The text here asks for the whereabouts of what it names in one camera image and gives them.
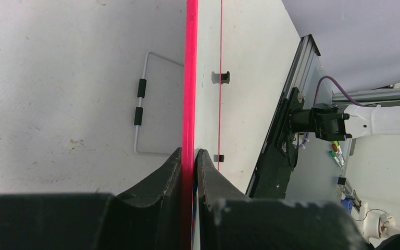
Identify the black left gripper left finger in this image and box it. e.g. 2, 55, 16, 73
0, 148, 181, 249

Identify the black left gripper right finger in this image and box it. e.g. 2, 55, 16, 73
195, 149, 368, 249

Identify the pink framed whiteboard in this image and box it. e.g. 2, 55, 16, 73
180, 1, 222, 249

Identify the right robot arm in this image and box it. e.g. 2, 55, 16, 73
289, 104, 400, 141

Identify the black clip near corner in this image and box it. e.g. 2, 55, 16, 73
213, 154, 224, 163

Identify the black clip far along edge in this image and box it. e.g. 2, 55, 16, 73
211, 71, 230, 84

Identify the black table front rail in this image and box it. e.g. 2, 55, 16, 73
246, 87, 304, 199

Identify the wire whiteboard stand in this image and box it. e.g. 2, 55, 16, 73
133, 51, 184, 157

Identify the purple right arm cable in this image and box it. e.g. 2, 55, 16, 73
312, 75, 365, 108

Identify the aluminium frame rail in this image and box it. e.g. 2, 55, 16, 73
282, 34, 321, 98

